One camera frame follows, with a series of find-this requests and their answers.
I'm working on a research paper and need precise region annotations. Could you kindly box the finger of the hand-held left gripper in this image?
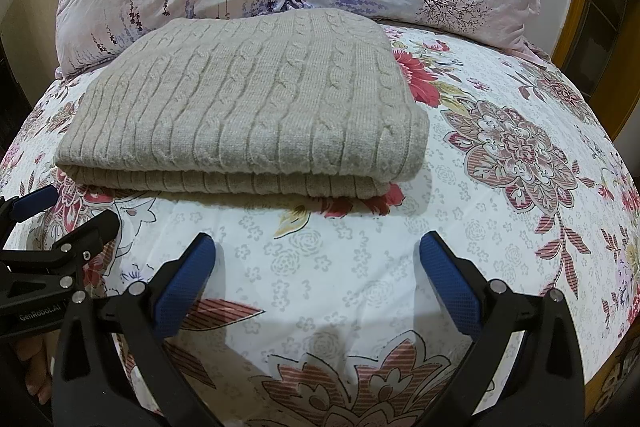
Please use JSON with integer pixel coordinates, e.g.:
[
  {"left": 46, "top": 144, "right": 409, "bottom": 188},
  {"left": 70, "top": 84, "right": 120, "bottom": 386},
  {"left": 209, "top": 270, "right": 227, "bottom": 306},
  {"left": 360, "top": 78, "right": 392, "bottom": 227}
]
[
  {"left": 0, "top": 209, "right": 122, "bottom": 295},
  {"left": 0, "top": 184, "right": 59, "bottom": 230}
]

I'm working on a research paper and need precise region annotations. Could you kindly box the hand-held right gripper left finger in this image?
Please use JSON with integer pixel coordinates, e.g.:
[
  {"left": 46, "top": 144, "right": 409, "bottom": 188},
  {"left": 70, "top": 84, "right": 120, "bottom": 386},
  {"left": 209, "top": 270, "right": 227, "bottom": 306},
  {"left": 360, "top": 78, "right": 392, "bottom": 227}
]
[{"left": 52, "top": 232, "right": 223, "bottom": 427}]

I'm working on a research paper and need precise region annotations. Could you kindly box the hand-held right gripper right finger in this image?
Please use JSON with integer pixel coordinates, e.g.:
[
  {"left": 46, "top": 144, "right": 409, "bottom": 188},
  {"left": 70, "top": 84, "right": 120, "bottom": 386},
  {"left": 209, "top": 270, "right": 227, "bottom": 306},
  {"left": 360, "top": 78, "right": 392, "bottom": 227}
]
[{"left": 419, "top": 231, "right": 586, "bottom": 427}]

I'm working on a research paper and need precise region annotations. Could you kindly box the beige cable knit sweater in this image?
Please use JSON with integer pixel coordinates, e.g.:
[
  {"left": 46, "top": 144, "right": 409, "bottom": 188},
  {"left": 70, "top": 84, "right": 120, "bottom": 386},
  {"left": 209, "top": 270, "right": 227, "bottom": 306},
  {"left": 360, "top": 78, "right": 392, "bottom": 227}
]
[{"left": 55, "top": 8, "right": 431, "bottom": 198}]

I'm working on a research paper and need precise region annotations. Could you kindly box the person's left hand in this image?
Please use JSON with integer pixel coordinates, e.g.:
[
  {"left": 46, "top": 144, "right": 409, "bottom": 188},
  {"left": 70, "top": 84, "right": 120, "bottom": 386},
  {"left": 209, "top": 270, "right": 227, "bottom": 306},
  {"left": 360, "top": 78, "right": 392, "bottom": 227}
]
[{"left": 16, "top": 336, "right": 54, "bottom": 404}]

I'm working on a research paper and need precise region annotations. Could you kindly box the white floral bedsheet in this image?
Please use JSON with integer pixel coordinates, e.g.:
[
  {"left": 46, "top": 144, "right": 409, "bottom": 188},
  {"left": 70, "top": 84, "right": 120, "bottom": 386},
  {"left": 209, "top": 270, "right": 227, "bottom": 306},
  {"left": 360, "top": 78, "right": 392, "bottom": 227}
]
[{"left": 0, "top": 19, "right": 640, "bottom": 427}]

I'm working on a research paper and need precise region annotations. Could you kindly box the wooden headboard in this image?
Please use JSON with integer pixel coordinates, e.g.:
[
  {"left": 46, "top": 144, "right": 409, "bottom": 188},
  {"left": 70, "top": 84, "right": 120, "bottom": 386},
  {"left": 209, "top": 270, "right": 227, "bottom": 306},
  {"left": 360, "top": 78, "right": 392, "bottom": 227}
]
[{"left": 550, "top": 0, "right": 640, "bottom": 148}]

